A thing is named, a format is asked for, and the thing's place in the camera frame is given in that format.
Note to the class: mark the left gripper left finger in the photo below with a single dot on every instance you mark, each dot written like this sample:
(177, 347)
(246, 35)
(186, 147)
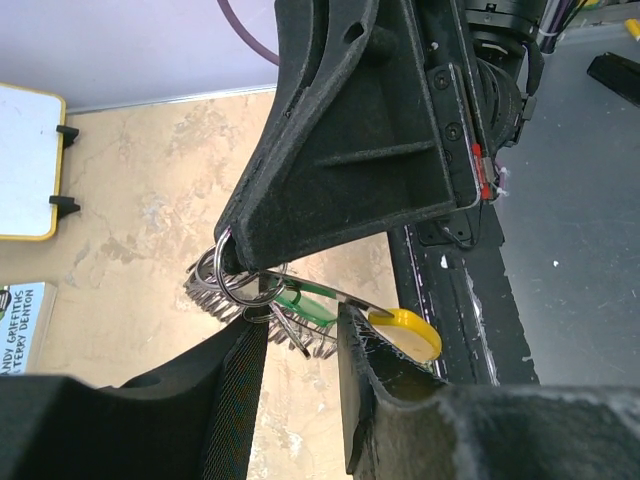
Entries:
(192, 417)

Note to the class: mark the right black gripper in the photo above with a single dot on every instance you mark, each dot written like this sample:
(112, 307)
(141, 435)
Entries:
(327, 172)

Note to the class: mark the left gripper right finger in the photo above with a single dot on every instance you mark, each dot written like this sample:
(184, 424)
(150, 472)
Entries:
(401, 422)

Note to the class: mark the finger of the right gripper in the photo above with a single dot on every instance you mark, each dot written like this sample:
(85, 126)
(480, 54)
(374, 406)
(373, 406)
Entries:
(324, 50)

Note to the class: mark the green key tag with key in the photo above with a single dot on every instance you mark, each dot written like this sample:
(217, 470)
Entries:
(296, 299)

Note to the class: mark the keyring yellow clip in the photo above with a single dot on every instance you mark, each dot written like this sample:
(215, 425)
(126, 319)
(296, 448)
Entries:
(252, 297)

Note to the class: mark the treehouse paperback book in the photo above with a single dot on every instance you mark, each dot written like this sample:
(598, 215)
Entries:
(26, 311)

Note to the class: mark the small whiteboard on stand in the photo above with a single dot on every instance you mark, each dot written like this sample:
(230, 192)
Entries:
(34, 136)

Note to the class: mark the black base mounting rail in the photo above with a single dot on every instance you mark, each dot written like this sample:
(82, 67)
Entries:
(451, 272)

